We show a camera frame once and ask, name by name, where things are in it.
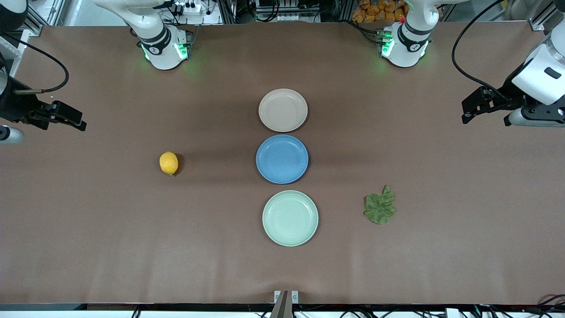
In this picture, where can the yellow lemon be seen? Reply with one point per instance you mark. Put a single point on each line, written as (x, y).
(168, 163)

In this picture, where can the brown table mat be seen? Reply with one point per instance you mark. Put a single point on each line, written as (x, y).
(132, 229)

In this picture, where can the white power strip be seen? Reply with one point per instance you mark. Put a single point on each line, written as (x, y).
(189, 7)

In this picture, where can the green lettuce leaf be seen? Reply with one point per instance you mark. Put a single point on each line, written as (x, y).
(379, 207)

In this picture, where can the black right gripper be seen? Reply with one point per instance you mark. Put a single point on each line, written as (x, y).
(16, 108)

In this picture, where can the silver camera mount bracket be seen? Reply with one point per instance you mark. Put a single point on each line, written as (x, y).
(286, 304)

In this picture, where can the light green round plate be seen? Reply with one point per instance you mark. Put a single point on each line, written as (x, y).
(290, 218)

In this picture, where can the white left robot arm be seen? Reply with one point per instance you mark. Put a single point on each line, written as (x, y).
(408, 44)

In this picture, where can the bag of orange items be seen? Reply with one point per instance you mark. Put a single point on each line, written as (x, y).
(375, 11)

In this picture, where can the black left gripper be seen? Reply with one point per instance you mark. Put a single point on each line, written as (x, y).
(511, 93)

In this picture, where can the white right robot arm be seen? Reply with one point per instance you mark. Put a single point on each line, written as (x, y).
(161, 44)

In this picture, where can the beige round plate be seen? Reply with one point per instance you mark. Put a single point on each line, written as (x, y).
(283, 110)

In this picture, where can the blue round plate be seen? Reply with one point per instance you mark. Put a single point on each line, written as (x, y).
(282, 159)

